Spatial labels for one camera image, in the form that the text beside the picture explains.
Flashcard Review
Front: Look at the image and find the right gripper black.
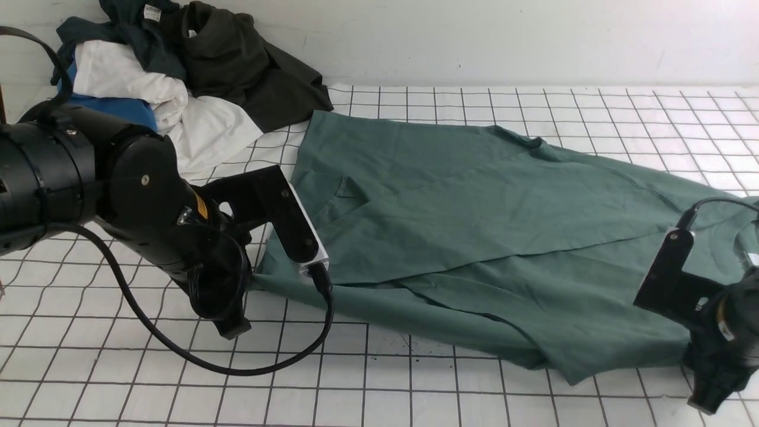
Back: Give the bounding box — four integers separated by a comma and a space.
681, 343, 757, 415

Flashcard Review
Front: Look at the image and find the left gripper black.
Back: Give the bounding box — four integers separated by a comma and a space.
133, 190, 253, 340

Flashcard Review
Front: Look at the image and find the green long-sleeve shirt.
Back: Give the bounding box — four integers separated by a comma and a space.
252, 110, 759, 385

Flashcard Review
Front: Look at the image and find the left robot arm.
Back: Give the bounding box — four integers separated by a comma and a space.
1, 104, 250, 339

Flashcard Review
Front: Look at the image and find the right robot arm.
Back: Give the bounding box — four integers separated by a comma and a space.
683, 267, 758, 415

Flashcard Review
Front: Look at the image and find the white shirt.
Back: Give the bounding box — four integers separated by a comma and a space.
73, 40, 263, 177

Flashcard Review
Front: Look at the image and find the blue shirt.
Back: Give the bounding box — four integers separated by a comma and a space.
68, 60, 159, 132

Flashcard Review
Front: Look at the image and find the dark olive shirt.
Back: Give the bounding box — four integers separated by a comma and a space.
159, 2, 333, 133

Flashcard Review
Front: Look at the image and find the dark teal shirt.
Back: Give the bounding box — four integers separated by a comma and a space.
56, 1, 187, 81

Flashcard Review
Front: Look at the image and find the black camera cable left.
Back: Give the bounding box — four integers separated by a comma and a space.
0, 26, 336, 377

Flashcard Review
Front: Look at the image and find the black camera cable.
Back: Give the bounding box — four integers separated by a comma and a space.
0, 26, 336, 377
676, 197, 759, 231

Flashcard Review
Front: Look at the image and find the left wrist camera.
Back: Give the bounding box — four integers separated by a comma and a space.
199, 165, 330, 278

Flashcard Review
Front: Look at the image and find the black camera cable right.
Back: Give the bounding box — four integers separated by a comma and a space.
676, 197, 759, 231

